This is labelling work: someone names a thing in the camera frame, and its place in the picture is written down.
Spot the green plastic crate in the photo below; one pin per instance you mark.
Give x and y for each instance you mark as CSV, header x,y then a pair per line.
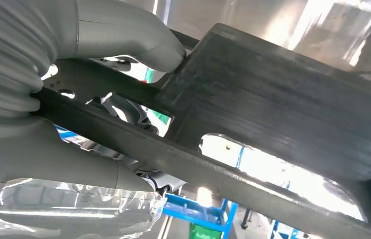
x,y
205,232

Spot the blue metal shelf rack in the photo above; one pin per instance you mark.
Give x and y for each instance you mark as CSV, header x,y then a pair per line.
x,y
198,211

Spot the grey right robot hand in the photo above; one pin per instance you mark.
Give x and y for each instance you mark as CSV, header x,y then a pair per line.
x,y
123,29

